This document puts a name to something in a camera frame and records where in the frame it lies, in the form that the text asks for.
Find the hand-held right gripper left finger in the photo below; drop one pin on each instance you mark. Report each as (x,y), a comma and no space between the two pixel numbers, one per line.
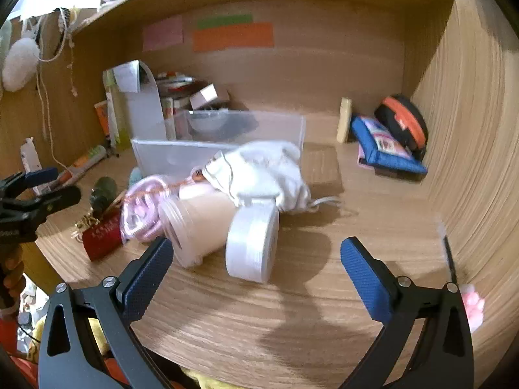
(150,275)

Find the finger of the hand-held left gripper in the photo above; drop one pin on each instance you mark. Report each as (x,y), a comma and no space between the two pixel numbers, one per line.
(40,175)
(61,198)

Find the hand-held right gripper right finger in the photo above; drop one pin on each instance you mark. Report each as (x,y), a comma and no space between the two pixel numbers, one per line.
(365,275)

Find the gold binder clip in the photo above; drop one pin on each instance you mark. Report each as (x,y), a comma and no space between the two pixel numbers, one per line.
(85,225)

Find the dark green bottle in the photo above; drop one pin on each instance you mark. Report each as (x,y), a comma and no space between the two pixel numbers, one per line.
(103,190)

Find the red rectangular case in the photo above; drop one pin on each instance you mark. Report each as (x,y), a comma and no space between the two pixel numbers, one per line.
(101,237)

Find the beige jar with clear lid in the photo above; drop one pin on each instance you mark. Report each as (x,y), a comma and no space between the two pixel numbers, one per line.
(202,219)

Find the small teal bottle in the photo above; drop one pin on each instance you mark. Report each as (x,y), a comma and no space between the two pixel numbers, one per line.
(136,176)

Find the white tape roll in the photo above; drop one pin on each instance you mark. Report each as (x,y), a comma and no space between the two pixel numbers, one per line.
(251,243)

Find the white face mask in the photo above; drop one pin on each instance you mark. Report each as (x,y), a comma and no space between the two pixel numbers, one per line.
(259,170)

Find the clear plastic storage box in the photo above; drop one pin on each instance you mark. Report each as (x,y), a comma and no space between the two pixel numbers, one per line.
(275,129)

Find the wooden desktop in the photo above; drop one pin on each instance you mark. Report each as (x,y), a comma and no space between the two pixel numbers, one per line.
(284,332)

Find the person's left hand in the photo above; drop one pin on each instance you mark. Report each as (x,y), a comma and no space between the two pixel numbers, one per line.
(11,269)

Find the white packet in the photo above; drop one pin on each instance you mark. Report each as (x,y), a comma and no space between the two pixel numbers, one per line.
(30,158)

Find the green and orange tube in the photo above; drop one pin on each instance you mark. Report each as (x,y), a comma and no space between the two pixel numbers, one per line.
(83,164)

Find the orange cardboard box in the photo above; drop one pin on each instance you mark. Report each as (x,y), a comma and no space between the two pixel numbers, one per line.
(102,119)

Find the pink cat paw toy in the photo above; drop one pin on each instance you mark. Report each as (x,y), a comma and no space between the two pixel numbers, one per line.
(472,308)

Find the white plush toy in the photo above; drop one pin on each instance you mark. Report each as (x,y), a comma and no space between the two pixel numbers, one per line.
(20,63)

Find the large white box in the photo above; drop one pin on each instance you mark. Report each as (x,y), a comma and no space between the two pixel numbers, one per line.
(146,109)

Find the blue zip pouch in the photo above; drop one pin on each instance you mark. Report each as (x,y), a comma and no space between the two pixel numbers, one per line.
(389,152)

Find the cream tube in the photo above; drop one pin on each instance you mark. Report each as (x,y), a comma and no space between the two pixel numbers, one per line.
(344,119)

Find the stack of colourful packets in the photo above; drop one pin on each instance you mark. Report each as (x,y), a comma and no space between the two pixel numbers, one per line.
(174,89)

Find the black and orange round case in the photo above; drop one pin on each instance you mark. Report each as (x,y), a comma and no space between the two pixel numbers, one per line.
(401,117)

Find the clear plastic bowl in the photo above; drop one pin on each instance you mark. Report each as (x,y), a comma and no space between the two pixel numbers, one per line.
(206,121)

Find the small white box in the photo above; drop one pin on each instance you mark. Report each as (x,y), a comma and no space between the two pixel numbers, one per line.
(202,96)

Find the pink sticky note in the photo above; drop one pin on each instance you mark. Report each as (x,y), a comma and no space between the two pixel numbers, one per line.
(163,32)

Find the orange sticky note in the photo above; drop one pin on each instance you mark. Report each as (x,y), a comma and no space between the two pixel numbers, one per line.
(233,37)

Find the green sticky note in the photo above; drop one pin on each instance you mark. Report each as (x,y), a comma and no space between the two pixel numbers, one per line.
(225,21)

